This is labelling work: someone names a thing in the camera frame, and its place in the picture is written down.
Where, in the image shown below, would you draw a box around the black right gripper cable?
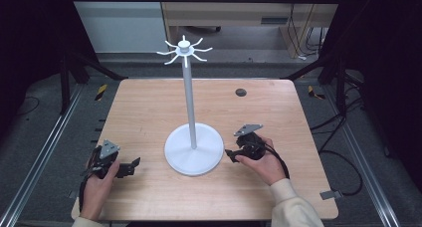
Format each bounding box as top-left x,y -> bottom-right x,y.
260,142 -> 291,180

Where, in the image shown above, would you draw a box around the person's left hand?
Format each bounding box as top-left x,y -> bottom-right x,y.
79,160 -> 120,221

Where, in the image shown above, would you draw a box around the yellow black tape strip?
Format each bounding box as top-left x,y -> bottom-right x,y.
307,85 -> 326,101
95,84 -> 109,102

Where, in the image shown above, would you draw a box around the grey metal bracket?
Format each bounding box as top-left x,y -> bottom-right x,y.
319,189 -> 343,201

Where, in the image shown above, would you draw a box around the aluminium floor rail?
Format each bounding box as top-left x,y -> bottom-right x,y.
322,86 -> 404,227
0,83 -> 85,227

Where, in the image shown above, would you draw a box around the hanging black cables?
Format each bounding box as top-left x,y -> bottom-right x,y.
287,2 -> 324,61

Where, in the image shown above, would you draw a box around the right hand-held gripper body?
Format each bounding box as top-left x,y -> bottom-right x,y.
233,122 -> 267,161

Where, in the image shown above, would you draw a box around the dark curtain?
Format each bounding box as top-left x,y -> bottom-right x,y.
0,0 -> 79,135
327,0 -> 422,178

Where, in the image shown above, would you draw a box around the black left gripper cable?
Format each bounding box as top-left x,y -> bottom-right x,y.
78,171 -> 93,213

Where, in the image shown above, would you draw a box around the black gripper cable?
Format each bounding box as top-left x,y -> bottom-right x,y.
260,142 -> 291,180
78,171 -> 93,213

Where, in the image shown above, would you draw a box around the black metal stand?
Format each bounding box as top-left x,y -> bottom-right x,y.
59,50 -> 128,115
284,52 -> 352,116

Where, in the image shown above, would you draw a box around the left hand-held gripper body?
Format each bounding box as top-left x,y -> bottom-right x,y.
87,139 -> 135,180

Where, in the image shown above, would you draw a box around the white cabinet panel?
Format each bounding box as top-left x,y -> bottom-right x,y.
67,0 -> 168,54

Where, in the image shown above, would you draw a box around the person's right hand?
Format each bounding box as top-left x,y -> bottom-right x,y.
235,135 -> 289,187

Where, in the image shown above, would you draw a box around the black floor cable loop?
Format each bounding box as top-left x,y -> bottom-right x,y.
310,113 -> 364,197

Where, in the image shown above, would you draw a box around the white hook stand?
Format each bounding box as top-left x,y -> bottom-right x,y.
156,34 -> 225,177

